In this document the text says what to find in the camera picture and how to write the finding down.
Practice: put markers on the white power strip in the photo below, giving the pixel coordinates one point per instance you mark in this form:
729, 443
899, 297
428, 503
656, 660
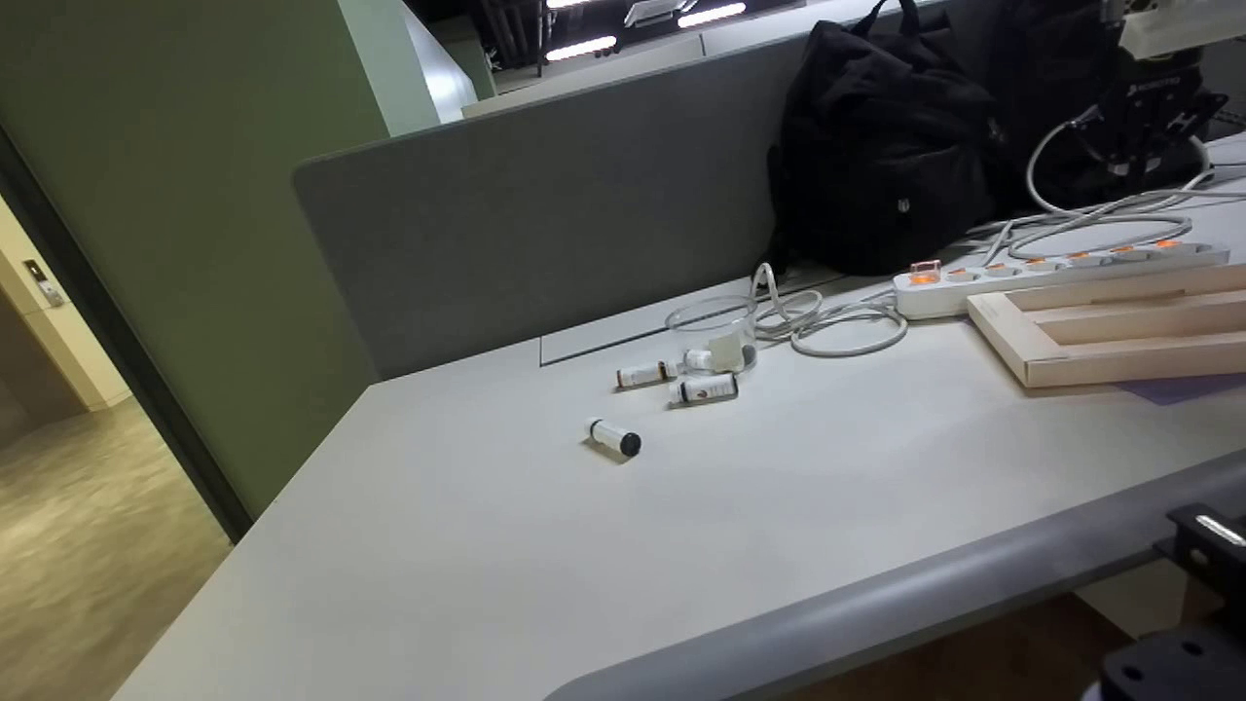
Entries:
939, 295

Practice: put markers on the light wooden tray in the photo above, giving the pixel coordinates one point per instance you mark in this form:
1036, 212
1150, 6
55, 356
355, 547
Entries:
1130, 331

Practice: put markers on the grey desk divider panel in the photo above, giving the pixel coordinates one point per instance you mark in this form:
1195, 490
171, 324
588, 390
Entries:
530, 221

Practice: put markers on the black backpack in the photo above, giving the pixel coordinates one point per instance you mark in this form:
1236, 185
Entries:
884, 147

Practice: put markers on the purple paper sheet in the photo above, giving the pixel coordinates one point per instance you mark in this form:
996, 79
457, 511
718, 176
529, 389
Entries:
1179, 390

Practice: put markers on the small white bottle on table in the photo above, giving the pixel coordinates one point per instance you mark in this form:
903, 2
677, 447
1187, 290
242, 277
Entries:
643, 377

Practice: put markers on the white bottle black cap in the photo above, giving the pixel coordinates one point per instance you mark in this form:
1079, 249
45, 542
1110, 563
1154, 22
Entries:
613, 437

